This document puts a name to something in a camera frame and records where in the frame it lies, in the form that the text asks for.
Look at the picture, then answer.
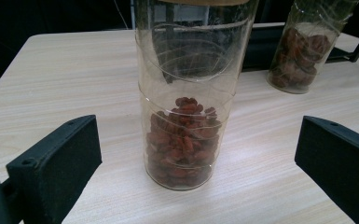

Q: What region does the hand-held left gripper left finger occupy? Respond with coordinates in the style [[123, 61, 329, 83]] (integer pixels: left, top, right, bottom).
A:
[[6, 114, 103, 224]]

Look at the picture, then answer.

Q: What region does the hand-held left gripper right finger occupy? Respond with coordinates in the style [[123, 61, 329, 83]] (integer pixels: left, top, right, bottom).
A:
[[294, 115, 359, 224]]

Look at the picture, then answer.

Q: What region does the clear jar of dried fruit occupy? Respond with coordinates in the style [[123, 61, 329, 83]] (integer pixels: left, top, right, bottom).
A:
[[266, 0, 359, 95]]

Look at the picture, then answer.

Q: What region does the clear jar of red berries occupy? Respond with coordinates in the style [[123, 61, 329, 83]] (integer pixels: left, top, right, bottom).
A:
[[134, 0, 260, 191]]

